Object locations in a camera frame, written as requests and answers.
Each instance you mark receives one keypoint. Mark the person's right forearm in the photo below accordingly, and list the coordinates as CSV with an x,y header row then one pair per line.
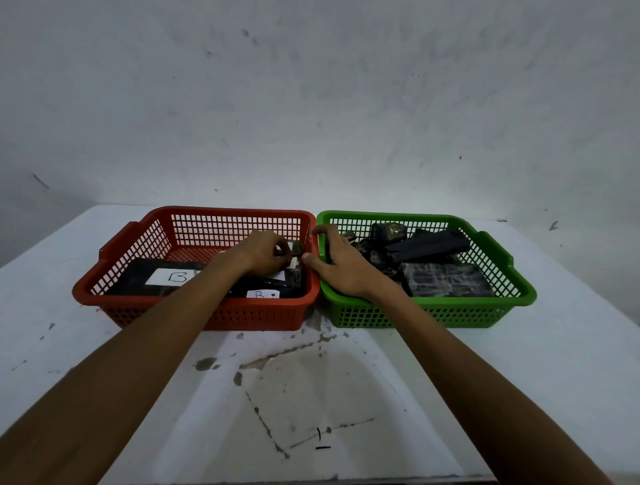
x,y
475,380

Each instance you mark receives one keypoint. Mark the pile of black packets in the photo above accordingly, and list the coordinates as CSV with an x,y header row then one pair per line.
x,y
440,280

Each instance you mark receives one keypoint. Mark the red plastic mesh basket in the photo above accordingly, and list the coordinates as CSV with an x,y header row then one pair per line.
x,y
250,317

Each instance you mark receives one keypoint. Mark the black packet white B label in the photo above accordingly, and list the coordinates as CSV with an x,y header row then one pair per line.
x,y
296,248

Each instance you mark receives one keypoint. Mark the person's right hand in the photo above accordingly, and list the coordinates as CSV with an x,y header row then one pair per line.
x,y
350,270

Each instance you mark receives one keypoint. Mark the green plastic mesh basket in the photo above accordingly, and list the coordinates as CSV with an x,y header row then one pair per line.
x,y
450,315

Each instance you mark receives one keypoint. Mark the person's left hand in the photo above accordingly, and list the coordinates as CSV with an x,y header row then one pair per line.
x,y
262,252

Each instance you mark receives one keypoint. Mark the large black packet labelled B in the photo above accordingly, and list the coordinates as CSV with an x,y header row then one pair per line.
x,y
130,280

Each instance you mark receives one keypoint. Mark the person's left forearm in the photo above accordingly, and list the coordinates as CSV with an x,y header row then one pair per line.
x,y
115,370

